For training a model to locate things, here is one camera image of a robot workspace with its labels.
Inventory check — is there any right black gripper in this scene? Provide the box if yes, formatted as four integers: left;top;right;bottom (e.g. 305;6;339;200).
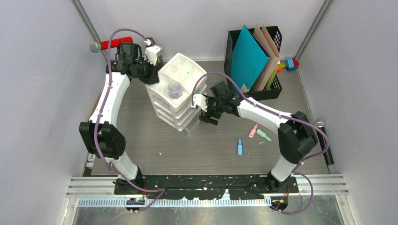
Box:
199;95;225;126

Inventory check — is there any clear jar of pins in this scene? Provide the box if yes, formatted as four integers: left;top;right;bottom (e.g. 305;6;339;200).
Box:
168;82;182;99

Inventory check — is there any white plastic drawer unit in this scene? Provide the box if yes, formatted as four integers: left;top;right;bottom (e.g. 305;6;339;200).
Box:
145;53;207;136

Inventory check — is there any black mesh file organizer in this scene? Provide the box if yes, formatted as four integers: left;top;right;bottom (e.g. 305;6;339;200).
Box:
224;26;282;101

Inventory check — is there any green illustrated book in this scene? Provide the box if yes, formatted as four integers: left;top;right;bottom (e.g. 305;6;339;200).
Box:
265;63;280;89

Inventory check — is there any pink cardboard folder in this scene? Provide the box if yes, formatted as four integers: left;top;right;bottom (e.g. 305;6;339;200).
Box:
250;24;280;92

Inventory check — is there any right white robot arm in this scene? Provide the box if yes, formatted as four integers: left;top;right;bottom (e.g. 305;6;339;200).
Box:
191;82;318;192

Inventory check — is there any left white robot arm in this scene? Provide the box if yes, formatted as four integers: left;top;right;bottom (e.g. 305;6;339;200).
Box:
79;42;162;194

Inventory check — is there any brown wooden metronome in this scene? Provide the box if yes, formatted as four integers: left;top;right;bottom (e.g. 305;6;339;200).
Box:
145;37;164;70

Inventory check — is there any teal folder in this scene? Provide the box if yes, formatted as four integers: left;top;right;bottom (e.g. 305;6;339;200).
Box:
231;25;268;90

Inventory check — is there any blue red toy block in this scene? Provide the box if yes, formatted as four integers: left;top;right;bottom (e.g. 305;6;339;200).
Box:
285;58;299;71

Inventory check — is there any black microphone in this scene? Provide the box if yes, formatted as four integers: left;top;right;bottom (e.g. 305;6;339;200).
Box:
314;120;334;165

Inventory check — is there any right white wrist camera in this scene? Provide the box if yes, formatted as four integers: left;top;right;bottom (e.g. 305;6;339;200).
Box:
191;94;208;112

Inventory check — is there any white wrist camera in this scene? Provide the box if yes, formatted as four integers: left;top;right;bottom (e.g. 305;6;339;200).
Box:
144;37;162;66
191;94;208;112

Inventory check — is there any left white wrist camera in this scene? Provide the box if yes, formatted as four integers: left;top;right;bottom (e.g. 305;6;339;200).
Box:
144;37;162;66

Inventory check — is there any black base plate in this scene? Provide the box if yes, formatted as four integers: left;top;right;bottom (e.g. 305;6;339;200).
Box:
113;174;299;200

